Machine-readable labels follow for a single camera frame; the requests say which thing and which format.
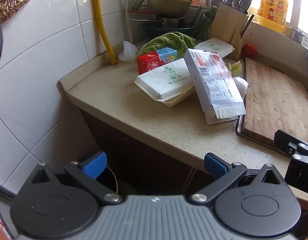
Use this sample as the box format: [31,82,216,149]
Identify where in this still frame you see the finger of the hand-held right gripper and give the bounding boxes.
[274,129,308,161]

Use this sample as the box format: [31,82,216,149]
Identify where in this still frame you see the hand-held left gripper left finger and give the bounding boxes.
[31,152,122,205]

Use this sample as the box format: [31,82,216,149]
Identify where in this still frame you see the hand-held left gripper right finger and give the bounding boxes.
[191,152,285,205]

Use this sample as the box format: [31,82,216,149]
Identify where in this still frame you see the grey white food carton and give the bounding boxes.
[184,48,246,125]

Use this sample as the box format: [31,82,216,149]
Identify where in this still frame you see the large white takeaway box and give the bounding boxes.
[134,58,196,108]

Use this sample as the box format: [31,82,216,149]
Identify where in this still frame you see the red and blue drink carton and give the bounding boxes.
[136,47,178,75]

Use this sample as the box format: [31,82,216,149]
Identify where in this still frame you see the wooden cutting board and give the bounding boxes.
[240,57,308,145]

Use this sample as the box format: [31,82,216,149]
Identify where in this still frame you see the dark brown cabinet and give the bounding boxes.
[80,109,244,195]

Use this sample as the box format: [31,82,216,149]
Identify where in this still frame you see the crumpled clear plastic bag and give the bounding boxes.
[233,76,250,97]

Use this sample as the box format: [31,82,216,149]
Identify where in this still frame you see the cabbage leaf piece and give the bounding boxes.
[228,60,244,77]

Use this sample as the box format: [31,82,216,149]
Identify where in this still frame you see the red tomato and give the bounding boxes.
[242,43,258,58]

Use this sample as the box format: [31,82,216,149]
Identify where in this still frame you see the steel container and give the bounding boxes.
[285,26,308,46]

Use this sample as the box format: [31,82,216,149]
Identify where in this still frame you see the small white takeaway box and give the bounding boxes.
[194,37,235,60]

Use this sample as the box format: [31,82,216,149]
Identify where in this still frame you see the crumpled white plastic bag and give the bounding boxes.
[118,41,139,62]

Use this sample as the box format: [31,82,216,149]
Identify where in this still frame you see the wooden knife block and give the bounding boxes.
[208,2,249,60]

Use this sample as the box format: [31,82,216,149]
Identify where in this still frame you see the yellow oil bottle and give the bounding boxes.
[255,0,294,33]

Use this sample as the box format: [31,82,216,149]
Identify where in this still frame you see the napa cabbage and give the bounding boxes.
[138,32,197,58]

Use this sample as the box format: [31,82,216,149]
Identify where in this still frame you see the green leafy vegetables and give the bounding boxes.
[194,6,218,40]

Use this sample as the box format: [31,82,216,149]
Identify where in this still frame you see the dark teal basin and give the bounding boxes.
[144,24,196,39]

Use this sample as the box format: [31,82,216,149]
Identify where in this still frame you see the yellow pipe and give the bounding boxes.
[91,0,117,65]

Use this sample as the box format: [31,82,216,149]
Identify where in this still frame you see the white pipe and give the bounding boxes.
[121,0,134,43]

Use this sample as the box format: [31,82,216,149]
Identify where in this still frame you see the dark utensil handle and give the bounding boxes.
[240,14,255,40]

